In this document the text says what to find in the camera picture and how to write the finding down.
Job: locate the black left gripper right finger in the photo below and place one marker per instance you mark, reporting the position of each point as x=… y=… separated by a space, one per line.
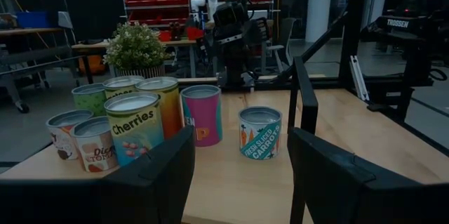
x=350 y=199

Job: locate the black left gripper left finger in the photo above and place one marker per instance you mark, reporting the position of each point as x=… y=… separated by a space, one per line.
x=105 y=203

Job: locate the white pink diced tomatoes can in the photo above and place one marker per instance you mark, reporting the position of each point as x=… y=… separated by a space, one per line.
x=94 y=146

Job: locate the blue cherries can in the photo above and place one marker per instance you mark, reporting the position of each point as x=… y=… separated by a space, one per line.
x=135 y=129

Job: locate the small white brown can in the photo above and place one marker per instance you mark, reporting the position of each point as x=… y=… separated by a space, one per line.
x=61 y=136

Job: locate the green patterned can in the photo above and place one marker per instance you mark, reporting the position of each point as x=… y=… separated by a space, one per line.
x=89 y=103

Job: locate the pink soup can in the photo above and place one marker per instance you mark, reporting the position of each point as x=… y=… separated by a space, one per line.
x=205 y=118

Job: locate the orange pineapple can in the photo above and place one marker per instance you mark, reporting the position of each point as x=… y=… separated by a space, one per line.
x=168 y=108

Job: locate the white teal sliced carrots can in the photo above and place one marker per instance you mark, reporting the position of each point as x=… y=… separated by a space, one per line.
x=259 y=136

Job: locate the green tomatoes can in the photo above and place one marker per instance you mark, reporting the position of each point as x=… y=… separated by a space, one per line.
x=121 y=87

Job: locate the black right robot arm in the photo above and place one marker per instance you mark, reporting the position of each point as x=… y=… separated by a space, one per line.
x=233 y=59

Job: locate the grey office chair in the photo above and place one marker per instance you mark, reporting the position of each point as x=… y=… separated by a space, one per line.
x=286 y=31

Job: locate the potted plant striped pot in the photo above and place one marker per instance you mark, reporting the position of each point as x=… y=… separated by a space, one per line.
x=135 y=46

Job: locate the orange bin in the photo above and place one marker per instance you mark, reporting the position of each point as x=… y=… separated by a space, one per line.
x=93 y=65

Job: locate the grey metal cart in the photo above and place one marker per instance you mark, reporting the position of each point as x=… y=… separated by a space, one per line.
x=35 y=57

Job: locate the black Trossen labelled machine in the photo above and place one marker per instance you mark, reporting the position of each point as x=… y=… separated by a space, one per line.
x=400 y=24

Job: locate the wooden workbench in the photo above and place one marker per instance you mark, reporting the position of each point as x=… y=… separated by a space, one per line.
x=31 y=31

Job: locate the blue storage bin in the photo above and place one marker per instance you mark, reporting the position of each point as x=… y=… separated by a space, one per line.
x=32 y=19

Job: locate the black diagonal frame brace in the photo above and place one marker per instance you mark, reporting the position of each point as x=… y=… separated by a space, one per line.
x=315 y=46

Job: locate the white metal bracket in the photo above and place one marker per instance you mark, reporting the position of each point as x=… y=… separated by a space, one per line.
x=359 y=80

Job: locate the wooden shelf black metal frame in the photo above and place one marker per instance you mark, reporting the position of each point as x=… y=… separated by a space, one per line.
x=224 y=182

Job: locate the black rig frame post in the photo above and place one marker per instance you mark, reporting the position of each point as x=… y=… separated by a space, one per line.
x=354 y=24

